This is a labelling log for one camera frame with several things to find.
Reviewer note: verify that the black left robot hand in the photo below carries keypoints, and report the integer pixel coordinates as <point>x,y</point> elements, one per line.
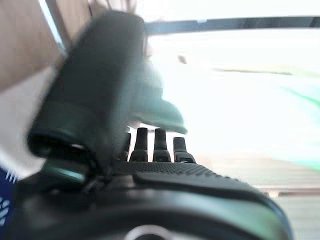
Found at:
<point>95,75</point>

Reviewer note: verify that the wooden potato crate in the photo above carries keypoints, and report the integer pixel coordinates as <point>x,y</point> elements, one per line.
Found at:
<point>30,37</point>

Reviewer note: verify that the blue plastic basket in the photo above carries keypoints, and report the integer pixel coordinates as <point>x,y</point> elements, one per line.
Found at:
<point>6,190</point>

